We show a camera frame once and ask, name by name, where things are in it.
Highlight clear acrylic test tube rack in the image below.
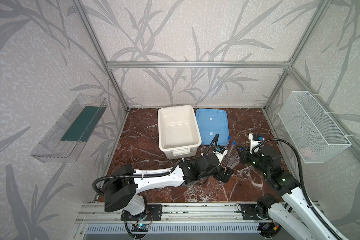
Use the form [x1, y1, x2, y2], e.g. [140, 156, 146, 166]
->
[221, 143, 240, 169]

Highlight white wire mesh basket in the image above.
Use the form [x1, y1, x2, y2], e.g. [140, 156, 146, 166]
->
[278, 91, 352, 164]

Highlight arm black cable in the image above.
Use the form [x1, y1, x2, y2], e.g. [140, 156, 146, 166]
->
[92, 133, 220, 197]
[251, 138, 349, 240]

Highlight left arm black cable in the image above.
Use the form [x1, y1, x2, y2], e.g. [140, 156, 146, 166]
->
[92, 133, 220, 197]

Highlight clear acrylic wall shelf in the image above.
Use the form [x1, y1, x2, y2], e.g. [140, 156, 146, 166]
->
[30, 94, 108, 163]

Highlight blue capped test tube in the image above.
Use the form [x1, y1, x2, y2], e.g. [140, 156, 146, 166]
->
[225, 136, 231, 148]
[229, 141, 236, 156]

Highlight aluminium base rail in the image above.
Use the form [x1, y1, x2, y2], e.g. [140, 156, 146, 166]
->
[74, 201, 328, 225]

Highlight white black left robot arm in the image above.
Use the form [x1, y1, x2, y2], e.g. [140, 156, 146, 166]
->
[92, 153, 234, 216]

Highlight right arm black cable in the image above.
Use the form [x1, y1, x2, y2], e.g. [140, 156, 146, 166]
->
[251, 138, 349, 240]

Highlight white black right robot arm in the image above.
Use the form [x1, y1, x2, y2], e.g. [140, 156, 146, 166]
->
[237, 146, 346, 240]

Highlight blue plastic bin lid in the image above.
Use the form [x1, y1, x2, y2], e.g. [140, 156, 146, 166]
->
[196, 109, 229, 146]

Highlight white plastic storage bin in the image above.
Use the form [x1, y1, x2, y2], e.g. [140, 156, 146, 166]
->
[158, 105, 202, 160]

